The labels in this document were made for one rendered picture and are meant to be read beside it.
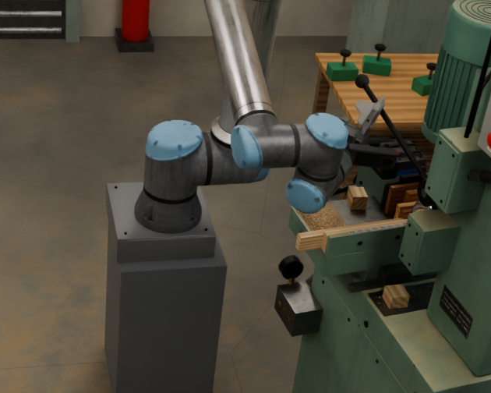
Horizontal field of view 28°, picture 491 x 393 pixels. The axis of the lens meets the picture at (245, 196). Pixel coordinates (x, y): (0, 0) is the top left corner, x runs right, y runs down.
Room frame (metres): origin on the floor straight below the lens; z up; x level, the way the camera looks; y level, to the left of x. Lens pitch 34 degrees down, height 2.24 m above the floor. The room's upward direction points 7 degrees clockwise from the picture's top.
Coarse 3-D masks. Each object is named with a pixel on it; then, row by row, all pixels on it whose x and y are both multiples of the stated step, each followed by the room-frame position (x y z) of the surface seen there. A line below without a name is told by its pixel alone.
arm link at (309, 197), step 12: (300, 180) 1.75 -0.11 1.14; (312, 180) 1.74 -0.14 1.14; (336, 180) 1.80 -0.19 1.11; (288, 192) 1.76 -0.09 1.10; (300, 192) 1.74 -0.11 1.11; (312, 192) 1.73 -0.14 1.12; (324, 192) 1.75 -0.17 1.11; (300, 204) 1.75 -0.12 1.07; (312, 204) 1.73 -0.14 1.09; (324, 204) 1.74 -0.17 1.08
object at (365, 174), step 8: (360, 168) 2.16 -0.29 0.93; (368, 168) 2.13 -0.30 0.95; (360, 176) 2.16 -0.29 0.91; (368, 176) 2.13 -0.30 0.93; (376, 176) 2.09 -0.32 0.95; (360, 184) 2.14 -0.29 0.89; (368, 184) 2.12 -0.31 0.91; (376, 184) 2.09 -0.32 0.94; (384, 184) 2.06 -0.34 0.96; (392, 184) 2.06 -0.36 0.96; (368, 192) 2.11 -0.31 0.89; (376, 192) 2.08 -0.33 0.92; (384, 192) 2.06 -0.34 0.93; (384, 200) 2.06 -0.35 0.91
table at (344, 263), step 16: (336, 208) 2.01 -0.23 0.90; (368, 208) 2.02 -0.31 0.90; (384, 208) 2.03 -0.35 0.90; (288, 224) 1.99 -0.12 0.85; (304, 224) 1.92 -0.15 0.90; (352, 224) 1.95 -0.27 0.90; (320, 256) 1.83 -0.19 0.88; (336, 256) 1.81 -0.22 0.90; (352, 256) 1.83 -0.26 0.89; (368, 256) 1.85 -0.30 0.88; (384, 256) 1.87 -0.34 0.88; (320, 272) 1.82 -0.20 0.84; (336, 272) 1.82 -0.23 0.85
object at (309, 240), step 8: (360, 224) 1.90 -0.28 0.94; (368, 224) 1.90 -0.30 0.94; (304, 232) 1.83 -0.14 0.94; (312, 232) 1.84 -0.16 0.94; (320, 232) 1.84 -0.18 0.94; (296, 240) 1.83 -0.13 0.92; (304, 240) 1.81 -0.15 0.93; (312, 240) 1.82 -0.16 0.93; (320, 240) 1.83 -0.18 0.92; (296, 248) 1.82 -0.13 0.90; (304, 248) 1.82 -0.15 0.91; (312, 248) 1.82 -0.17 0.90
